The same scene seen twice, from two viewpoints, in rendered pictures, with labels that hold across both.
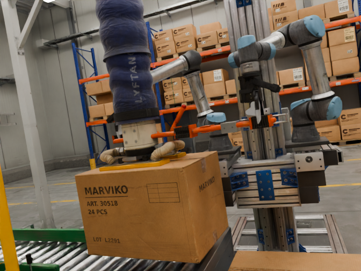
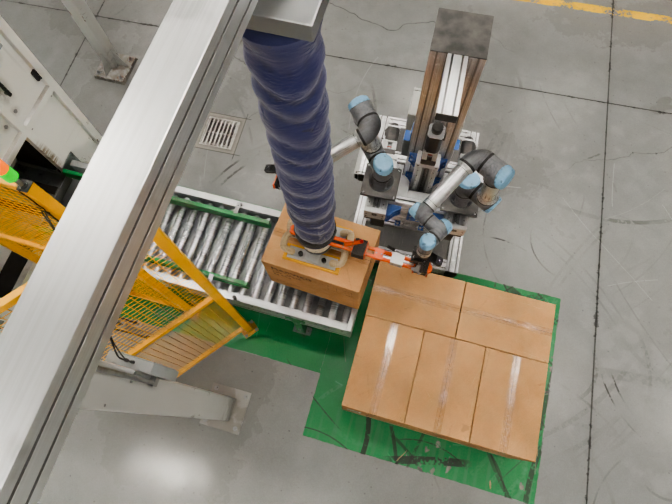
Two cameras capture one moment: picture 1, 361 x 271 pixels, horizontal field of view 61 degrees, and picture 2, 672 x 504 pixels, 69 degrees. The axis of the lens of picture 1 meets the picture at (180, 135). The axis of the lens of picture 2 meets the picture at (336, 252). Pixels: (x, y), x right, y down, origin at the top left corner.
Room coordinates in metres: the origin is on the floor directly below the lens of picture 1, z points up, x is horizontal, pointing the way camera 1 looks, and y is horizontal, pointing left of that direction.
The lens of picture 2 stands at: (0.50, 0.16, 3.70)
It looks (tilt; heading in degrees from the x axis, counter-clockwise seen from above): 70 degrees down; 356
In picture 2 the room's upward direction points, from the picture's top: 4 degrees counter-clockwise
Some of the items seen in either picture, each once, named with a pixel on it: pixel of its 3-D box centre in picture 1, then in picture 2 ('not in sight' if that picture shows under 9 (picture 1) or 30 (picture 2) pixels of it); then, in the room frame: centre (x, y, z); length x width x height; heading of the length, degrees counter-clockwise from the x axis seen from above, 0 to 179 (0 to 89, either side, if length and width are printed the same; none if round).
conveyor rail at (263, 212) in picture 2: not in sight; (219, 203); (2.18, 0.89, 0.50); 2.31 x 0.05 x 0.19; 67
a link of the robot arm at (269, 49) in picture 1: (259, 52); (437, 228); (1.37, -0.40, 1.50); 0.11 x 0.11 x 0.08; 37
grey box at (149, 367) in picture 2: not in sight; (144, 365); (0.87, 0.99, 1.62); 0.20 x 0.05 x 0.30; 67
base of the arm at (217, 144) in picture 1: (219, 141); (381, 177); (1.91, -0.24, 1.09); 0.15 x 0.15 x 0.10
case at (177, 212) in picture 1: (154, 201); (323, 257); (1.52, 0.18, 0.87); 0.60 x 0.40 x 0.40; 63
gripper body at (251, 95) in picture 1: (250, 88); (420, 255); (1.29, -0.32, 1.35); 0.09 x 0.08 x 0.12; 65
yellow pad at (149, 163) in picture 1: (133, 162); (312, 257); (1.45, 0.24, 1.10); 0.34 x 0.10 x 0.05; 65
